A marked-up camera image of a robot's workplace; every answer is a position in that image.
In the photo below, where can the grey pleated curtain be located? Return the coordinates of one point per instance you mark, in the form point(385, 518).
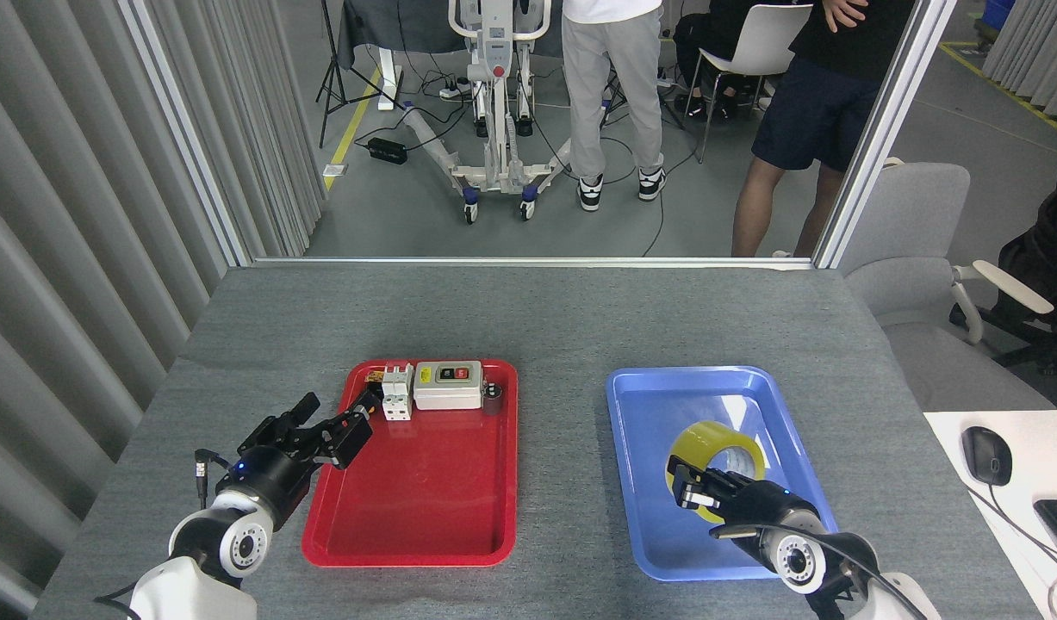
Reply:
point(63, 215)
point(1036, 43)

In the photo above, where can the grey push-button switch box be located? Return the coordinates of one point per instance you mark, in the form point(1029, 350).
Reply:
point(446, 392)

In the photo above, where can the small dark cylinder knob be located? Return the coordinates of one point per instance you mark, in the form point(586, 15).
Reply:
point(492, 400)

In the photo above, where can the white desk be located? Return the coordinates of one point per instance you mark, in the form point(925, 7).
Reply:
point(1028, 448)

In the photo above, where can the yellow tape roll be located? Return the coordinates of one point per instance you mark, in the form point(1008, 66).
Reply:
point(709, 435)

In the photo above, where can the grey office chair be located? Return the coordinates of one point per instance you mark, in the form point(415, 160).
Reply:
point(916, 215)

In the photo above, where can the person's hand with bracelet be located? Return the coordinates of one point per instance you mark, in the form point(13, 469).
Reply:
point(845, 12)

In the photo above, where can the white floor plate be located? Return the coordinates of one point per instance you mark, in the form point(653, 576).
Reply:
point(334, 170)

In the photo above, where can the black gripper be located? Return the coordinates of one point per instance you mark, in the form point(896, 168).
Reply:
point(769, 508)
point(274, 478)

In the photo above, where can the blue plastic tray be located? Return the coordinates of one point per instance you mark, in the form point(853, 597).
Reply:
point(649, 413)

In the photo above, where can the silver frame rail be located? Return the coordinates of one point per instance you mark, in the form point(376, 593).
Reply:
point(537, 261)

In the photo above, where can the white wheeled stand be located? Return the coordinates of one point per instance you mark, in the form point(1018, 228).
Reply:
point(496, 34)

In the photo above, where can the table with dark cloth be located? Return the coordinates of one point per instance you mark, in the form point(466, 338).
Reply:
point(425, 21)

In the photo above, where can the white power strip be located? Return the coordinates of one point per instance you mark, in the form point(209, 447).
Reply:
point(455, 90)

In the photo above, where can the silver frame post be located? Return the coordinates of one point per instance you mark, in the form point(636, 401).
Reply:
point(886, 129)
point(187, 129)

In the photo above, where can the black office chair base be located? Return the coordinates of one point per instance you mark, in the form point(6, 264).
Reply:
point(1036, 340)

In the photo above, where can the black tripod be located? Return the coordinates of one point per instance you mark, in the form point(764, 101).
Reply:
point(327, 52)

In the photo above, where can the black power adapter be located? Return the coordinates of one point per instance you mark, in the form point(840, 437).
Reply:
point(388, 151)

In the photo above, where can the white plastic chair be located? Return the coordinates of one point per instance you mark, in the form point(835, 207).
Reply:
point(765, 39)

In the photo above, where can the blue bin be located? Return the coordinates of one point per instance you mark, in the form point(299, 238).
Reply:
point(999, 10)

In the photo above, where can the red plastic tray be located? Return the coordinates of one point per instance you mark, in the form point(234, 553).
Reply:
point(425, 482)

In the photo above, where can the black computer mouse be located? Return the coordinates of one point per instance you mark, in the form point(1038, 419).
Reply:
point(986, 456)

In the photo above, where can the white circuit breaker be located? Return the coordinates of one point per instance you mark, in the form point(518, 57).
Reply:
point(396, 392)

